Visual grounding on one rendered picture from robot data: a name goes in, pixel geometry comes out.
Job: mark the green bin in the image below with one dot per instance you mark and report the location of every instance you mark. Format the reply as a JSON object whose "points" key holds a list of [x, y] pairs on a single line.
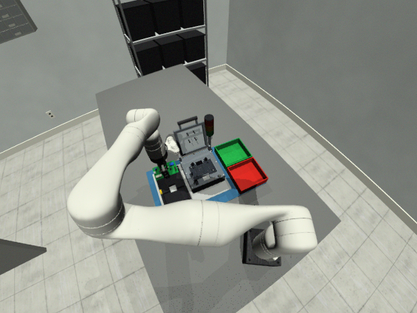
{"points": [[232, 152]]}

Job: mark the red bin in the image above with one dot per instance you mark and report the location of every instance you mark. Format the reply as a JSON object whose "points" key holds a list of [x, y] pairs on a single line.
{"points": [[246, 175]]}

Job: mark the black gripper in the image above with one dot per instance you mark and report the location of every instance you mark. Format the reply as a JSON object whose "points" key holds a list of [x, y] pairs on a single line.
{"points": [[161, 162]]}

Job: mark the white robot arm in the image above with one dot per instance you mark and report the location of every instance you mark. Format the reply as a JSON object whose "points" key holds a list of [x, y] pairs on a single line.
{"points": [[95, 204]]}

